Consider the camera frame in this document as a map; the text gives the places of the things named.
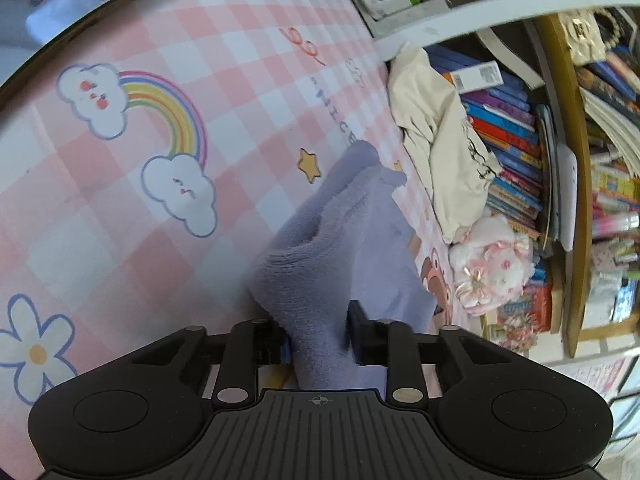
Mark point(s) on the white pink plush bunny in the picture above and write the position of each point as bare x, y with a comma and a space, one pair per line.
492, 263

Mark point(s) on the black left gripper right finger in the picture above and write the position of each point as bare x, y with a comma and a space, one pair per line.
393, 345

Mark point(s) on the white shelf post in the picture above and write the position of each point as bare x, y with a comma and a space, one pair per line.
479, 15

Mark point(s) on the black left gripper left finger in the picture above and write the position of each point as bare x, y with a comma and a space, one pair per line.
250, 346

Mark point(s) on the purple and pink sweater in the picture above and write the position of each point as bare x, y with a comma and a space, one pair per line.
349, 241

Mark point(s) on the row of colourful books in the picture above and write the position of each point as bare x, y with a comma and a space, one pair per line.
518, 133

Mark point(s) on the white usmile box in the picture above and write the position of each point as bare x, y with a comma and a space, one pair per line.
475, 78

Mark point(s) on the pink checked table mat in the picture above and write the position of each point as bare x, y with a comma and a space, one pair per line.
143, 172

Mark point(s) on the white flat keyboard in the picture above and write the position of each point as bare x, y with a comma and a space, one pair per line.
568, 184

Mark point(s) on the cream canvas bag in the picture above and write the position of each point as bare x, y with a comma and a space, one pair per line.
452, 161

